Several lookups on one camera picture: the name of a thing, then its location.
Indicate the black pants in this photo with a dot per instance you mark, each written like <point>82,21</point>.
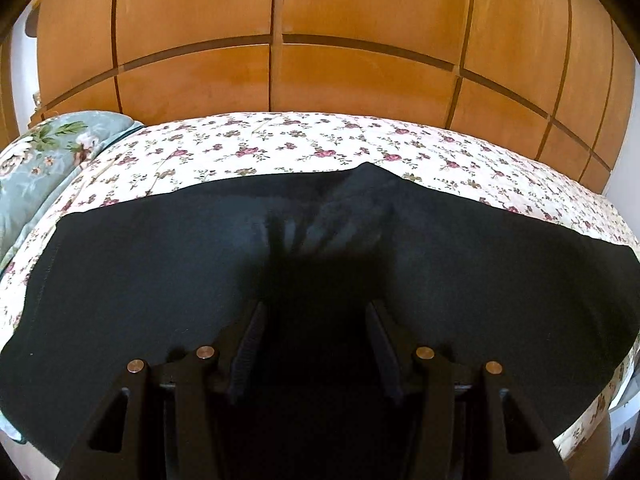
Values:
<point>150,270</point>

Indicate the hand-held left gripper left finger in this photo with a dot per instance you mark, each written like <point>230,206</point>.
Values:
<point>247,350</point>

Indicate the floral white bedspread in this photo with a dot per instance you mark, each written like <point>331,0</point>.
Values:
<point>280,150</point>

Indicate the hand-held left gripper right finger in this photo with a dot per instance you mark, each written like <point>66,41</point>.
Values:
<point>385,350</point>

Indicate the light blue floral pillow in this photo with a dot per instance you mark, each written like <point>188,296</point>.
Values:
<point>45,160</point>

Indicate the wooden wardrobe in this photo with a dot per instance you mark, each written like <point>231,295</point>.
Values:
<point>325,30</point>

